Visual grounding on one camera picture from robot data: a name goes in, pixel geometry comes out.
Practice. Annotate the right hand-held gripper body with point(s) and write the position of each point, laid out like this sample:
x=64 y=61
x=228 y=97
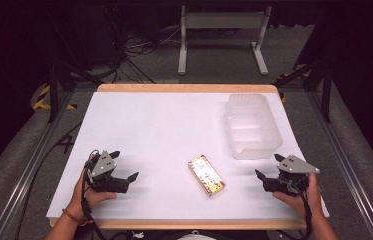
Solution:
x=294 y=166

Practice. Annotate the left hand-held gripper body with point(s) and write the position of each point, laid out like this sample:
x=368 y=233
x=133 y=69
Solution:
x=103 y=166

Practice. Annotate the person's left hand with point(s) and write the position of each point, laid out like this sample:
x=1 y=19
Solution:
x=91 y=199

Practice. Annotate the person's right hand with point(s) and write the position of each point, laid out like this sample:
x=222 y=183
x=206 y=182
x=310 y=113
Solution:
x=313 y=199

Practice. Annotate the translucent plastic container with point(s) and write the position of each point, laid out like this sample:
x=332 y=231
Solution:
x=253 y=128

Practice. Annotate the white table sheet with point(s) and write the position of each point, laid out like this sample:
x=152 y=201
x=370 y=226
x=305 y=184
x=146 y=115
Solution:
x=160 y=133

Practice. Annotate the yellow red patterned box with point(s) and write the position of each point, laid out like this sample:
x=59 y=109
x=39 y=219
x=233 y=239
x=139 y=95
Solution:
x=206 y=175

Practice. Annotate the black metal stand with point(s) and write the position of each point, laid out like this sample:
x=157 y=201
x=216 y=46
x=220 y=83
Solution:
x=53 y=90
x=326 y=90

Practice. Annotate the yellow black floor tape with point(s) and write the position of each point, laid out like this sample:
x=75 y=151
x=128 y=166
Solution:
x=42 y=100

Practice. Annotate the grey metal stand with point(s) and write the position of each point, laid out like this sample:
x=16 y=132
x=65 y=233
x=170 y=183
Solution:
x=224 y=20

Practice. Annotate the aluminium floor rail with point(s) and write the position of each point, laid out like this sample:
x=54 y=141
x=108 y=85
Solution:
x=344 y=160
x=24 y=176

